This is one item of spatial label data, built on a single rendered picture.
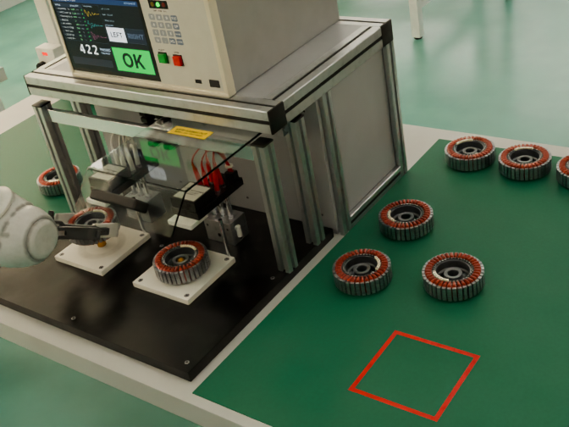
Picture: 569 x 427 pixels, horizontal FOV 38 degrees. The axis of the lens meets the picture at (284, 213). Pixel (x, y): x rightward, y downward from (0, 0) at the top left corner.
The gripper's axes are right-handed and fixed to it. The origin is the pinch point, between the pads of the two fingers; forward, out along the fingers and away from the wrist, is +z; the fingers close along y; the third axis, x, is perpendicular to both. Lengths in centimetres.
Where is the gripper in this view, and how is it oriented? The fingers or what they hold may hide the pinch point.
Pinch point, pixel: (91, 224)
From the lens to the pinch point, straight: 182.2
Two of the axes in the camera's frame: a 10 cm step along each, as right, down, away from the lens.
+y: 8.2, 1.8, -5.5
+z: 5.6, -0.2, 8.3
